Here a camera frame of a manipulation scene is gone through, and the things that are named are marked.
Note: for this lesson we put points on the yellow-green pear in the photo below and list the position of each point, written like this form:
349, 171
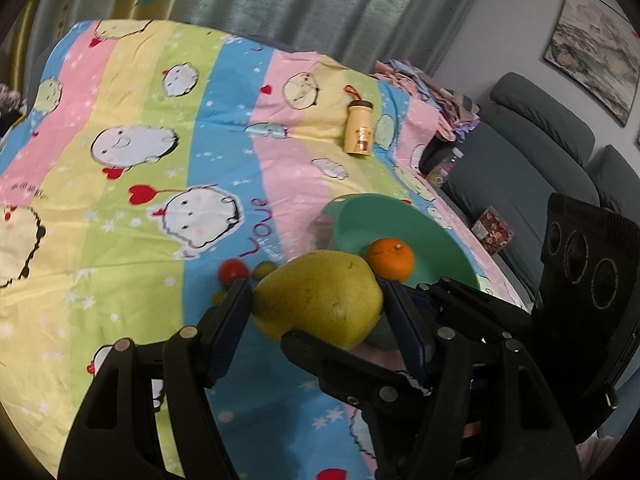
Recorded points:
331, 295

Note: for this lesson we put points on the green olive fruit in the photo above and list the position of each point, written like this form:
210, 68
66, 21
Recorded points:
218, 298
263, 269

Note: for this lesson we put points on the colourful cartoon bedsheet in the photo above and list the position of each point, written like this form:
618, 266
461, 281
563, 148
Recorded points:
154, 152

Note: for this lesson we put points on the folded clothes pile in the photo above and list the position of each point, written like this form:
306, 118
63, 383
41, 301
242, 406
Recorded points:
458, 112

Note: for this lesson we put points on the small yellow bottle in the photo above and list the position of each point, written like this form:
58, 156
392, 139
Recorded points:
358, 134

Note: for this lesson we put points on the grey sofa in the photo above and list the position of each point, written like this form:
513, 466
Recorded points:
540, 179

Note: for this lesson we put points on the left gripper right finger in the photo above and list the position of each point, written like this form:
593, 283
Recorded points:
492, 414

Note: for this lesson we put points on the plastic drink bottle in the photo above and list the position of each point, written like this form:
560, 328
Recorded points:
439, 174

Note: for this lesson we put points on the orange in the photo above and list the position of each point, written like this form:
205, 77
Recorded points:
391, 259

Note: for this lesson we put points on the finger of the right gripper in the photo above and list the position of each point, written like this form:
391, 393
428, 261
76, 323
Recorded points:
416, 302
378, 392

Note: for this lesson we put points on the red patterned box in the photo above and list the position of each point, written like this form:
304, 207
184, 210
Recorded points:
492, 231

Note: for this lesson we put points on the grey-green curtain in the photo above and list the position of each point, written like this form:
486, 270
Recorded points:
355, 32

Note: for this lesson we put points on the clutter pile with cup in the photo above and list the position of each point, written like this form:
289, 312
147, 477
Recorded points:
12, 107

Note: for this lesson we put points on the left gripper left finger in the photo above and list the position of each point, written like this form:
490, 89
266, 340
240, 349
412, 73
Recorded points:
115, 435

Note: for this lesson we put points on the red tomato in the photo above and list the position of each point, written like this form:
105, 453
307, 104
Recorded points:
232, 270

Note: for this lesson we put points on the framed landscape painting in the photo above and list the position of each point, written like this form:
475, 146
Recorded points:
597, 48

